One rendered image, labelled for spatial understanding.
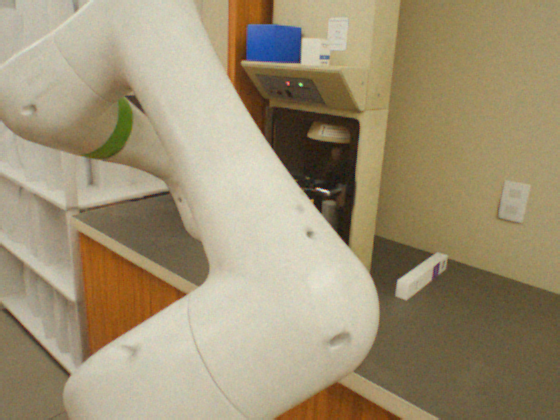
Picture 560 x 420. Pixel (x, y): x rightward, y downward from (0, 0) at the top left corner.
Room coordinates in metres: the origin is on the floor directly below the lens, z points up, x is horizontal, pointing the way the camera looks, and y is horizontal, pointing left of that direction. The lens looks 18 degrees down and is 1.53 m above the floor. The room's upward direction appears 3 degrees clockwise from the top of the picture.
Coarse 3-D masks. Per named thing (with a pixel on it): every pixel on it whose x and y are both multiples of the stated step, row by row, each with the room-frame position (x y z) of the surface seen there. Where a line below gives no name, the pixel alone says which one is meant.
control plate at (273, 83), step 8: (264, 80) 1.28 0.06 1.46; (272, 80) 1.26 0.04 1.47; (280, 80) 1.24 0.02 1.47; (288, 80) 1.22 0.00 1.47; (296, 80) 1.20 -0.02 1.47; (304, 80) 1.18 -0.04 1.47; (312, 80) 1.16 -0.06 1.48; (264, 88) 1.31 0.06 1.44; (272, 88) 1.29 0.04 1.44; (280, 88) 1.26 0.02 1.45; (288, 88) 1.24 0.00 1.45; (296, 88) 1.22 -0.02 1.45; (304, 88) 1.20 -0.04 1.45; (312, 88) 1.18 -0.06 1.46; (272, 96) 1.32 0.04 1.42; (280, 96) 1.29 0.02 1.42; (296, 96) 1.25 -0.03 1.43; (320, 96) 1.19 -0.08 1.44
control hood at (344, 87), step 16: (256, 64) 1.25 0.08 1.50; (272, 64) 1.21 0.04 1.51; (288, 64) 1.18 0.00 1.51; (304, 64) 1.17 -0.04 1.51; (256, 80) 1.30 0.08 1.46; (320, 80) 1.14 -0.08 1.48; (336, 80) 1.11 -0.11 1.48; (352, 80) 1.11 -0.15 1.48; (336, 96) 1.15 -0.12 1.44; (352, 96) 1.12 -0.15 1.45
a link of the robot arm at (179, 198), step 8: (176, 192) 0.93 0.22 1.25; (176, 200) 0.93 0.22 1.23; (184, 200) 0.92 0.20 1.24; (184, 208) 0.91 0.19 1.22; (184, 216) 0.91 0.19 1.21; (192, 216) 0.90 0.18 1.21; (184, 224) 0.91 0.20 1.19; (192, 224) 0.89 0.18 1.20; (192, 232) 0.90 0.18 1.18; (200, 240) 0.91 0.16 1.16
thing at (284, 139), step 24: (288, 120) 1.31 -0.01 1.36; (312, 120) 1.25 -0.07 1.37; (336, 120) 1.20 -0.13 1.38; (288, 144) 1.31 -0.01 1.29; (312, 144) 1.25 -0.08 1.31; (336, 144) 1.20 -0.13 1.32; (288, 168) 1.30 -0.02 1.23; (312, 168) 1.25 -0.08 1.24; (336, 168) 1.20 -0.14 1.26; (336, 216) 1.19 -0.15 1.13
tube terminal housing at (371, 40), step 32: (288, 0) 1.34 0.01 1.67; (320, 0) 1.27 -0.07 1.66; (352, 0) 1.21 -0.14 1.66; (384, 0) 1.19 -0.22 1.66; (320, 32) 1.26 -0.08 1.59; (352, 32) 1.20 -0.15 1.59; (384, 32) 1.20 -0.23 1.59; (352, 64) 1.20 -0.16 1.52; (384, 64) 1.21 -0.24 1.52; (384, 96) 1.23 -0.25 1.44; (384, 128) 1.24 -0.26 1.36; (352, 224) 1.17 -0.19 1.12
